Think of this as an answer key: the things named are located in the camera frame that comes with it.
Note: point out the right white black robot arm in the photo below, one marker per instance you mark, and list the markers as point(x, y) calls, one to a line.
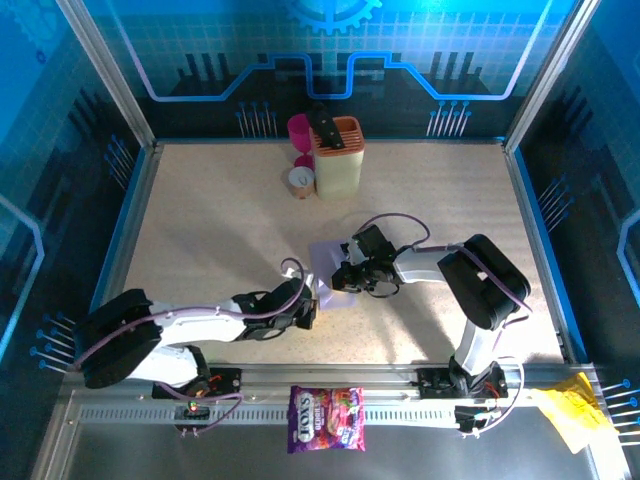
point(485, 280)

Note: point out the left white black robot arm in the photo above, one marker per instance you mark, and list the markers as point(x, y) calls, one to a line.
point(115, 340)

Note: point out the beige knife block orange top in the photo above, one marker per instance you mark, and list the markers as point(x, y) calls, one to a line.
point(340, 175)

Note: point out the small tan can white lid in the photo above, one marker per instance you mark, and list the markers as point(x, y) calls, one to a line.
point(301, 182)

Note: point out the purple candy bag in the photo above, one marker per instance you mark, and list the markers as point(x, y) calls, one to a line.
point(325, 420)

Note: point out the pink plastic goblet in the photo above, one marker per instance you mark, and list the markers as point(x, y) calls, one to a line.
point(299, 132)

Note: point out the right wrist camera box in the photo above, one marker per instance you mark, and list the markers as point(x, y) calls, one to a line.
point(351, 251)

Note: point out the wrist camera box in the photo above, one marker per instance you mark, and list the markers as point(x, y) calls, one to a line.
point(351, 251)
point(292, 275)

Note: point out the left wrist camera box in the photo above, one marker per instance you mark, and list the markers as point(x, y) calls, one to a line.
point(292, 275)

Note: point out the aluminium front rail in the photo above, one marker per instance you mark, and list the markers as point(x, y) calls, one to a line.
point(325, 372)

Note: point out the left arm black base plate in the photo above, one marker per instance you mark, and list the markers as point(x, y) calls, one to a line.
point(225, 385)

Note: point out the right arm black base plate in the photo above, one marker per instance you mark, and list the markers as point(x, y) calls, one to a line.
point(435, 385)

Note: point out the right aluminium side rail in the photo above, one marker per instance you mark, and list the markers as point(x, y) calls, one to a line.
point(532, 235)

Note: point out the aluminium side rail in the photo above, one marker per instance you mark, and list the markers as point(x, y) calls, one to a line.
point(532, 235)
point(129, 235)

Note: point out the left aluminium side rail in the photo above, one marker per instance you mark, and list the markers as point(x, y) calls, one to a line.
point(129, 235)

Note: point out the right aluminium frame post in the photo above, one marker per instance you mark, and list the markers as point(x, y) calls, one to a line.
point(547, 75)

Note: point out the aluminium frame post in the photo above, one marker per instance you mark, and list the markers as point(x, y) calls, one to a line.
point(547, 75)
point(109, 75)

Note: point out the left aluminium frame post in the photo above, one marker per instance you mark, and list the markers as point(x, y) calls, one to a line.
point(109, 75)

